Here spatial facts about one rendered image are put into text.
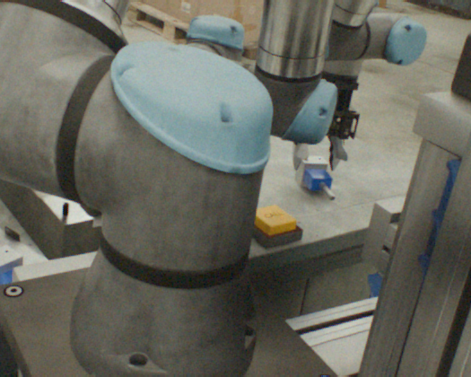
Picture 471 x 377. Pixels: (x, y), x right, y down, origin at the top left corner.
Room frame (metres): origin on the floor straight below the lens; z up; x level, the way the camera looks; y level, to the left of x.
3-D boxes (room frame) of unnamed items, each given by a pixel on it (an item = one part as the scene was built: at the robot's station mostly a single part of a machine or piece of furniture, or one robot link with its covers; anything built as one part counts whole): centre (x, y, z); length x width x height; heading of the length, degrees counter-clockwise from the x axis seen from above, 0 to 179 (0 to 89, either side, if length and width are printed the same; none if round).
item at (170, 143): (0.47, 0.01, 1.20); 0.13 x 0.12 x 0.14; 71
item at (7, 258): (0.75, 0.19, 0.86); 0.13 x 0.05 x 0.05; 54
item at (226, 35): (0.91, -0.01, 1.15); 0.09 x 0.08 x 0.11; 161
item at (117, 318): (0.47, 0.00, 1.09); 0.15 x 0.15 x 0.10
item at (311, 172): (1.26, -0.26, 0.83); 0.13 x 0.05 x 0.05; 15
